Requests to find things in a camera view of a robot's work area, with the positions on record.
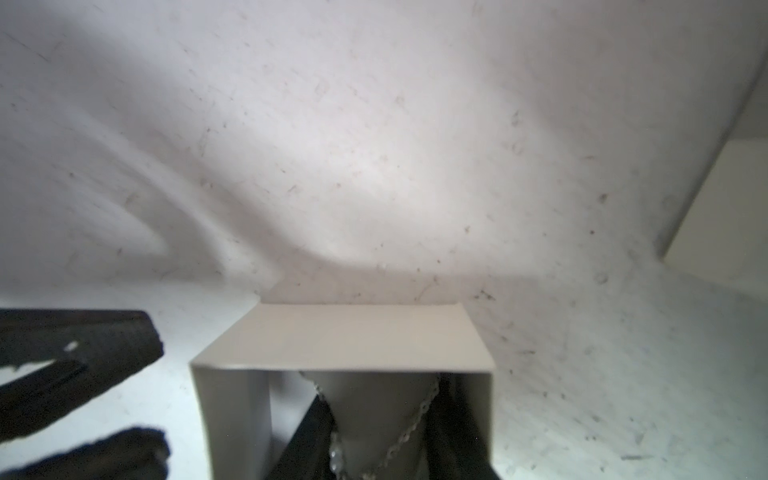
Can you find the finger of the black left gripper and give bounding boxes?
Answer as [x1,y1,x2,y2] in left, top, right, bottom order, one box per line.
[1,308,164,442]
[1,427,171,480]

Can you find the white jewelry box lid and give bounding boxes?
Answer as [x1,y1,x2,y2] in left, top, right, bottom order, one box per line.
[664,138,767,301]

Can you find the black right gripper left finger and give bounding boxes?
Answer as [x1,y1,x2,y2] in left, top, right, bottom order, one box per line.
[266,396,336,480]

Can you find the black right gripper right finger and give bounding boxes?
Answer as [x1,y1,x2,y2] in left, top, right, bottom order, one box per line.
[425,378,500,480]

